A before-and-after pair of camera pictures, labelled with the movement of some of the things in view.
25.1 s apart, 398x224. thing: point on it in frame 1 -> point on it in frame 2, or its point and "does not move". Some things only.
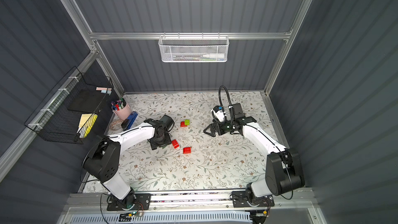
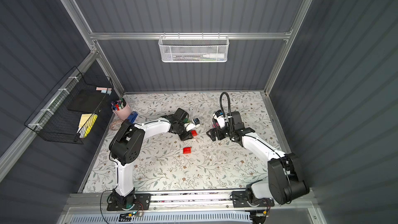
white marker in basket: x=214 y=56 does not move
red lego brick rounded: x=186 y=150 does not move
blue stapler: x=126 y=124 does not move
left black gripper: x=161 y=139 -> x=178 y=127
